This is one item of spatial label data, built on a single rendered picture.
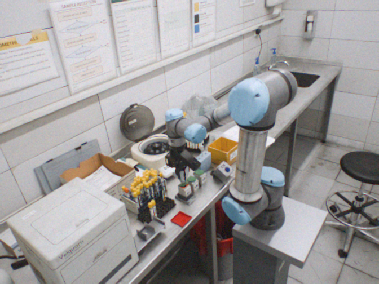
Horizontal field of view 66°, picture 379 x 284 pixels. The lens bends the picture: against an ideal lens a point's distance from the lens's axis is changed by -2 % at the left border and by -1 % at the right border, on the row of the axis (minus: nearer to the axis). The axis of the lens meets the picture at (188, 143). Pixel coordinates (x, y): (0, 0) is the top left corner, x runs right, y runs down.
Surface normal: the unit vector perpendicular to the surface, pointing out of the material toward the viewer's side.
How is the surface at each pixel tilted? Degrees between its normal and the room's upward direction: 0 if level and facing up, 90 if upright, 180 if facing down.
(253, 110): 83
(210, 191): 0
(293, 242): 1
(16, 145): 90
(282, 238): 1
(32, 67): 90
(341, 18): 90
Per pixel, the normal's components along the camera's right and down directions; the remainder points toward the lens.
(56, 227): -0.07, -0.86
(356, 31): -0.61, 0.44
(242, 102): -0.76, 0.28
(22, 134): 0.79, 0.26
